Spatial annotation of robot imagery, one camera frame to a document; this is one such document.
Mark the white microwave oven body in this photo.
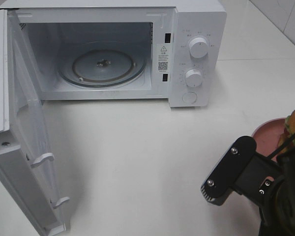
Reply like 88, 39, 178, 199
0, 0, 227, 107

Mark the white microwave door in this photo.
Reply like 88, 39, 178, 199
0, 9, 69, 236

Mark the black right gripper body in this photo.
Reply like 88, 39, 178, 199
259, 148, 295, 236

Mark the glass microwave turntable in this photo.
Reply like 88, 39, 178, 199
58, 41, 151, 88

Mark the upper white power knob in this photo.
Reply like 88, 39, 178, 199
187, 35, 209, 59

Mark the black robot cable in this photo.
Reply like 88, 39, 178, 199
267, 129, 295, 159

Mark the round white door button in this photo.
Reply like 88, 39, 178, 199
182, 92, 197, 104

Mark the pink round plate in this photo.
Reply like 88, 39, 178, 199
252, 118, 288, 157

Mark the burger with lettuce and cheese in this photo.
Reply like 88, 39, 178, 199
277, 110, 295, 155

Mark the lower white timer knob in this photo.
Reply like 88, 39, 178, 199
185, 69, 203, 88

